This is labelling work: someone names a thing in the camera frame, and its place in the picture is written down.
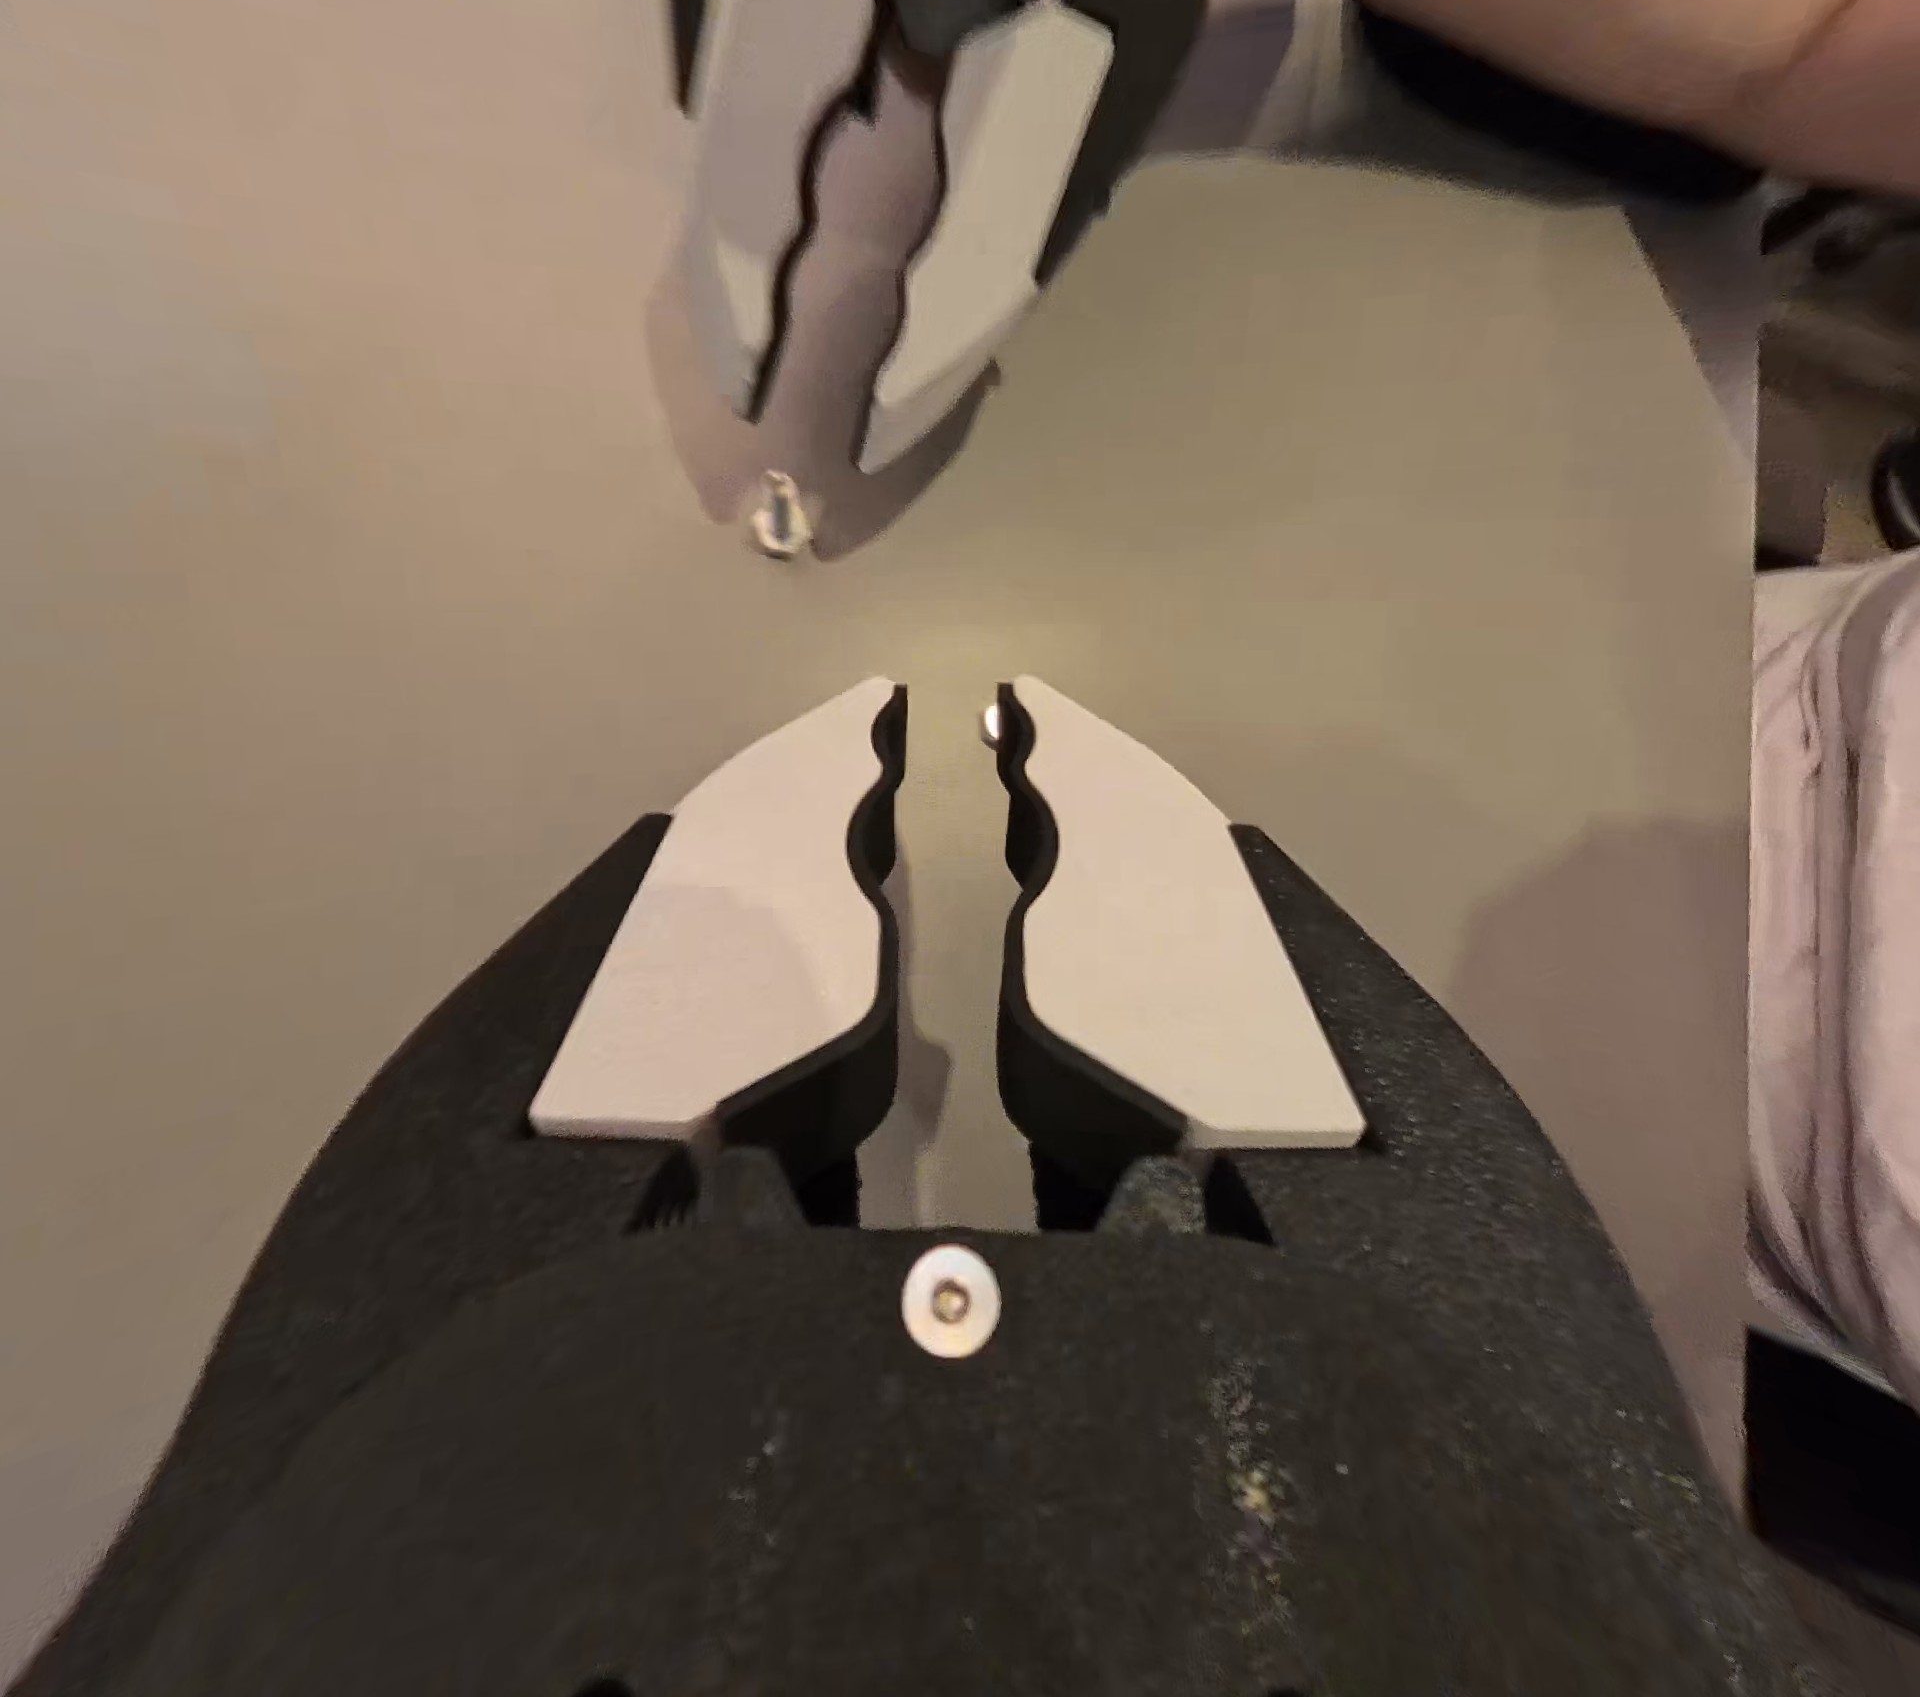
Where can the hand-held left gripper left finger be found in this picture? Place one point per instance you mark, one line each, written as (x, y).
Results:
(735, 962)

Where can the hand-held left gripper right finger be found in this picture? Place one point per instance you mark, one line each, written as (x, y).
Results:
(1186, 962)

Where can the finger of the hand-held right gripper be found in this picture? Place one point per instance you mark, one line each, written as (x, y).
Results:
(1005, 182)
(748, 78)

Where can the silver hex bolt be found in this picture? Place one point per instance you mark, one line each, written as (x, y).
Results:
(779, 520)

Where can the black wrist rest pad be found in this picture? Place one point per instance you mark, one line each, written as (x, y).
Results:
(1500, 123)

